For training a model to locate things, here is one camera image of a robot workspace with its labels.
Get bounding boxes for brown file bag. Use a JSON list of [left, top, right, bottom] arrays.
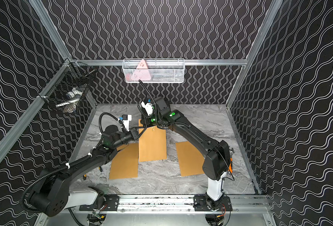
[[109, 143, 139, 180], [176, 141, 205, 177], [138, 126, 167, 162]]

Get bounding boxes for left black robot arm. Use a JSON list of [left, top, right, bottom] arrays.
[[20, 116, 155, 217]]

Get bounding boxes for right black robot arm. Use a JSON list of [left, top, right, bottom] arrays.
[[138, 80, 233, 211]]

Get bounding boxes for pink triangular sheet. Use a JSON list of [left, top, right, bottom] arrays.
[[130, 59, 151, 82]]

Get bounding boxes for silver object in black basket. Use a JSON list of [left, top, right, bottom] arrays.
[[56, 88, 83, 113]]

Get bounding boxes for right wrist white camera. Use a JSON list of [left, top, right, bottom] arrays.
[[141, 98, 154, 116]]

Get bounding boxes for white wire mesh basket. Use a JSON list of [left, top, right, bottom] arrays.
[[122, 58, 185, 83]]

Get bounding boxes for yellow handled pliers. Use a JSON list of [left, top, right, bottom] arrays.
[[82, 166, 103, 180]]

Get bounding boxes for black wire mesh basket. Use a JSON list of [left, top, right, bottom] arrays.
[[41, 62, 97, 114]]

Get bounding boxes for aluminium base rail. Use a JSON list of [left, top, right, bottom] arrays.
[[42, 193, 272, 214]]

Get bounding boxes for orange handled adjustable wrench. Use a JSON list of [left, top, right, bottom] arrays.
[[229, 150, 234, 174]]

